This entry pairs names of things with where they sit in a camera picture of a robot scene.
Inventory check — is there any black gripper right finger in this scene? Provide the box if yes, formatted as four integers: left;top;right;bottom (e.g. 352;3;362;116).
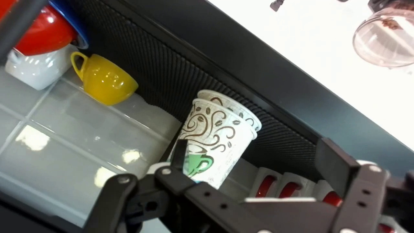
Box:
316;137;414;233

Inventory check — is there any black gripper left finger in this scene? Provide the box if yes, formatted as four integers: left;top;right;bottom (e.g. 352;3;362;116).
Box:
83;137;260;233

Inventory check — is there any white paper cup swirl print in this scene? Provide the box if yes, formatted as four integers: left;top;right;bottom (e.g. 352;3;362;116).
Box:
197;88;263;133
171;97;259;190

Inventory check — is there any black shelf unit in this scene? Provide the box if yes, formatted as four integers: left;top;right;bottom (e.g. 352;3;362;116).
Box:
0;0;414;208

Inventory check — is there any yellow ceramic cup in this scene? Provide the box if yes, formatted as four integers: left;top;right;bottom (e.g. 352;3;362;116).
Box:
70;50;140;107

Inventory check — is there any clear glass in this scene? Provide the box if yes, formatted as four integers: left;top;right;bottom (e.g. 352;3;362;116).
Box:
352;4;414;69

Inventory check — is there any dark blue saucer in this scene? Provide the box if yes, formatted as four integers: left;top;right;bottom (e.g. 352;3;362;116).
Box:
48;0;91;50

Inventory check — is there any plain white mug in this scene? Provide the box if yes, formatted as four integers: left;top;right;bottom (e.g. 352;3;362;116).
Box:
4;43;80;92

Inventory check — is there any red ceramic cup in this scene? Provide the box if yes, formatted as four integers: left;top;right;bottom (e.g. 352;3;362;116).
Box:
0;0;76;57

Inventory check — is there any white mug red handle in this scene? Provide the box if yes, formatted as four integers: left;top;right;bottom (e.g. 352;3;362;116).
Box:
251;167;282;199
277;171;312;201
311;179;347;208

